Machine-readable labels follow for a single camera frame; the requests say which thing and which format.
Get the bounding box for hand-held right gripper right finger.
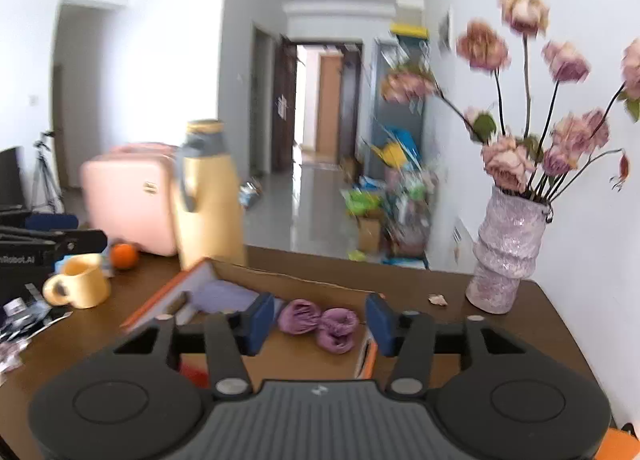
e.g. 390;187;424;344
366;292;527;400

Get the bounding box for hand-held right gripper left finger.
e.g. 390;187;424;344
114;293;276;400

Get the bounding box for red cardboard box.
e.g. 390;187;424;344
120;257;387;391

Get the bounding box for light purple folded cloth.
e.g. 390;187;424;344
192;280;262;314

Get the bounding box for yellow mug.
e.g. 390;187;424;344
42;253;112;310

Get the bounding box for crumpled plastic wrappers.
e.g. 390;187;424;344
0;284;72;376

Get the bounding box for small cardboard carton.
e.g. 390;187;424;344
356;216;384;254

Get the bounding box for orange fruit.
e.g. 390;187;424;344
110;242;140;271

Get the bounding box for pink suitcase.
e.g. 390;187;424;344
80;142;182;258

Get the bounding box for yellow thermos jug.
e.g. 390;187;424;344
170;119;247;271

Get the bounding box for pile of colourful clutter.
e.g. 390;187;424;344
340;126;442;268

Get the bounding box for glittery pink vase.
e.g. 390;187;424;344
465;185;554;315

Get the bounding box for dried pink rose bouquet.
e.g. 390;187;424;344
380;0;640;204

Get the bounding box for wooden door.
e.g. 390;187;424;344
316;54;344;153

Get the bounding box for grey refrigerator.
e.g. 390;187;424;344
367;35;432;268

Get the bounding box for orange object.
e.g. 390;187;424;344
596;422;640;460

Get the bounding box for yellow box on refrigerator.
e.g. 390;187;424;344
390;22;431;39

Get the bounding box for camera tripod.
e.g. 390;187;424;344
30;130;64;214

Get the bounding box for framed wall picture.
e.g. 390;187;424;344
437;7;455;54

